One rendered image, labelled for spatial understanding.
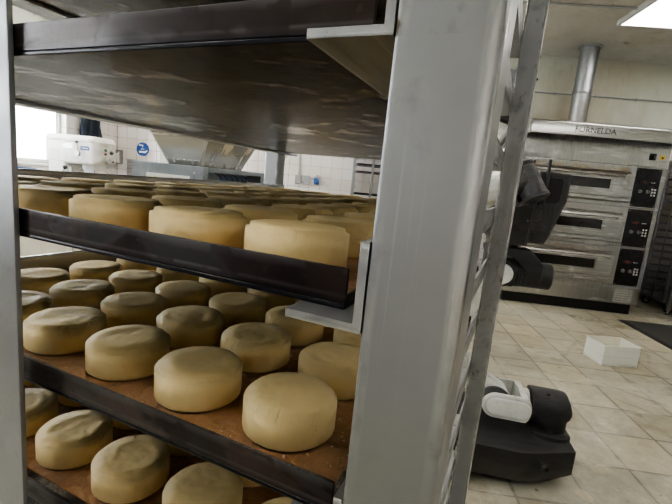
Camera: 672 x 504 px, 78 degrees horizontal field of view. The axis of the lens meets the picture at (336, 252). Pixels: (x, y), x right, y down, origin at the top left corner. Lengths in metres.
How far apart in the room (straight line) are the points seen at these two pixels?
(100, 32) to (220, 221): 0.09
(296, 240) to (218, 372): 0.11
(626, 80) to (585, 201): 1.97
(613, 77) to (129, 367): 6.58
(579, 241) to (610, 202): 0.52
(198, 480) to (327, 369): 0.12
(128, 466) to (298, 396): 0.15
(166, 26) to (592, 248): 5.34
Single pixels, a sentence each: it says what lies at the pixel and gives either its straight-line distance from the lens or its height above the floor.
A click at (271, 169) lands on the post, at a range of 0.87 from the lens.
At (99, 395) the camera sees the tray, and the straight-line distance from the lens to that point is 0.27.
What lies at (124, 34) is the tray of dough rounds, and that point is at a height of 1.23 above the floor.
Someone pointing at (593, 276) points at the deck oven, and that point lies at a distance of 5.45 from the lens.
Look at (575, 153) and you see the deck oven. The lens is 5.30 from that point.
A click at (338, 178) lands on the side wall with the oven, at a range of 5.88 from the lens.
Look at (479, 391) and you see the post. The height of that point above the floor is 0.84.
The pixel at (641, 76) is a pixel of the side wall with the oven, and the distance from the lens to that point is 6.84.
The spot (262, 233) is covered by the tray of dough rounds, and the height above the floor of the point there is 1.15.
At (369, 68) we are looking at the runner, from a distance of 0.17.
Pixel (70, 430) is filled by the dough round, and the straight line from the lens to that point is 0.39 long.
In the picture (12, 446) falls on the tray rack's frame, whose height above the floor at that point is 1.01.
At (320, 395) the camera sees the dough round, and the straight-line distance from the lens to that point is 0.23.
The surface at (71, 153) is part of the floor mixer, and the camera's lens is 5.32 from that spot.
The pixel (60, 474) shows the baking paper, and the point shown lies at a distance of 0.39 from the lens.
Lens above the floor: 1.17
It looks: 10 degrees down
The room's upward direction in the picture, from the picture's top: 6 degrees clockwise
